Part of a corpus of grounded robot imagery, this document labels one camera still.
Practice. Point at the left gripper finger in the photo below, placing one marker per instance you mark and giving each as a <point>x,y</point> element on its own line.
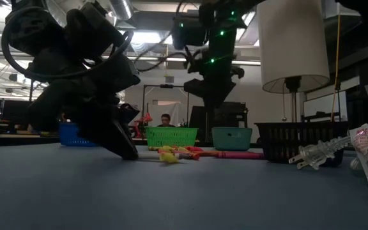
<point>117,140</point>

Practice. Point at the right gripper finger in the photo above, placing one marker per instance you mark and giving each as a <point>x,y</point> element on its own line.
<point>214,103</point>

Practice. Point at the white crayon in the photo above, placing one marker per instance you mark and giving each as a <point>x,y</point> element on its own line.
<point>149,156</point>

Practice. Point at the blue plastic basket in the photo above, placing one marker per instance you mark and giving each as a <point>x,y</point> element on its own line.
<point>69,135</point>

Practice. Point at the orange crayon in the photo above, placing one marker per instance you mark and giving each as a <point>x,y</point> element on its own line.
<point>209,153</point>

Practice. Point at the pink crayon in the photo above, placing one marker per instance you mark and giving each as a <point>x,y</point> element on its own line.
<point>241,155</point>

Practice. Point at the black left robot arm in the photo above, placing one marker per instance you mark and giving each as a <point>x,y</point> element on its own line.
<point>75,25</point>

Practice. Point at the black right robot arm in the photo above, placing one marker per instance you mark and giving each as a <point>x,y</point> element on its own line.
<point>222,38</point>

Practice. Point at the black cabinet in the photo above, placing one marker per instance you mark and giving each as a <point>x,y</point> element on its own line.
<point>235,118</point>

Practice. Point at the red desk lamp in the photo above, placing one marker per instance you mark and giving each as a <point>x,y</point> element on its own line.
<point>143,121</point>

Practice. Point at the teal plastic basket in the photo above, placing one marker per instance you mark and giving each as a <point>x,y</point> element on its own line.
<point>232,139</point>

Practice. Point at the person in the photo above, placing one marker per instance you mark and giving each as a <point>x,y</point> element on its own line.
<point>166,120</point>

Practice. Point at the green plastic basket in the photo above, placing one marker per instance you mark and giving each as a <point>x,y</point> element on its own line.
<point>171,137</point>

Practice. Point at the black plastic basket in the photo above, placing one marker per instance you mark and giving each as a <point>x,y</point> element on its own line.
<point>280,140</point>

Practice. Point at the white lamp shade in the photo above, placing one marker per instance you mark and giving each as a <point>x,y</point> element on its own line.
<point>292,48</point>

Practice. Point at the whiteboard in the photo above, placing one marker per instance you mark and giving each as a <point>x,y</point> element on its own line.
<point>324,105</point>

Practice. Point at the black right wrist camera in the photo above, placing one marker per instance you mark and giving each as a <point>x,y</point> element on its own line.
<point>237,72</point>

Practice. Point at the black metal frame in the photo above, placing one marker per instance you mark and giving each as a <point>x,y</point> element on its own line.
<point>143,102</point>

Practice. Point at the black aluminium table frame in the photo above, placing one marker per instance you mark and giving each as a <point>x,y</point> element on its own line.
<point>11,141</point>

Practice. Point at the silver ceiling duct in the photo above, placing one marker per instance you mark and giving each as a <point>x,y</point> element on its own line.
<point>121,8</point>

